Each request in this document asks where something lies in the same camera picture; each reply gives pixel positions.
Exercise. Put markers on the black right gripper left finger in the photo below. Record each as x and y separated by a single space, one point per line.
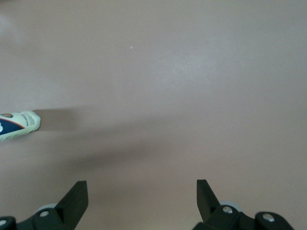
67 210

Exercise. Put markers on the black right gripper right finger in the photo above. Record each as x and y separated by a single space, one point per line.
211 215

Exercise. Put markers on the white blue tennis ball can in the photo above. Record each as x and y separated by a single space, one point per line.
19 124

